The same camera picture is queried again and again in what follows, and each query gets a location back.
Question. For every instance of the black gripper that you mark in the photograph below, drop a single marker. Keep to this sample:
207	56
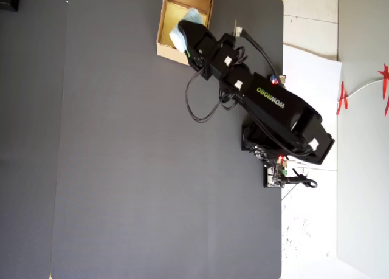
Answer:
212	54

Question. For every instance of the light blue yarn-wrapped block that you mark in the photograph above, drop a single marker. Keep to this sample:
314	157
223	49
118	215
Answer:
179	39

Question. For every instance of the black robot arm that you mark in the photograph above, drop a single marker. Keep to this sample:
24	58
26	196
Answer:
273	108

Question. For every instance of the brown cardboard box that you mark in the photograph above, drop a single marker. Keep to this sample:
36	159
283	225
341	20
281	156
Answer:
170	51

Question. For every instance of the white paper sheet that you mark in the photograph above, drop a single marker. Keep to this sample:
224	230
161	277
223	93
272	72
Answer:
313	84

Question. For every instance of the large dark grey mat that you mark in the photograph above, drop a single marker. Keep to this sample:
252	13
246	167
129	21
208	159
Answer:
136	169

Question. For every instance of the motor driver board green terminal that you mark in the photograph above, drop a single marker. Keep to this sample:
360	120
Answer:
273	174

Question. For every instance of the red paper cutout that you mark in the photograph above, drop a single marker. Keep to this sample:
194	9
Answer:
385	78
343	98

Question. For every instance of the narrow dark grey mat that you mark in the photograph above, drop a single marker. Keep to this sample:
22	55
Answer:
30	139

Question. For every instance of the grey panel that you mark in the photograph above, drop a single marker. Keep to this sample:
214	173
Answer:
364	184

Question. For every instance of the camera circuit board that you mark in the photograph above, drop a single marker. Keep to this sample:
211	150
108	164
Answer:
237	29

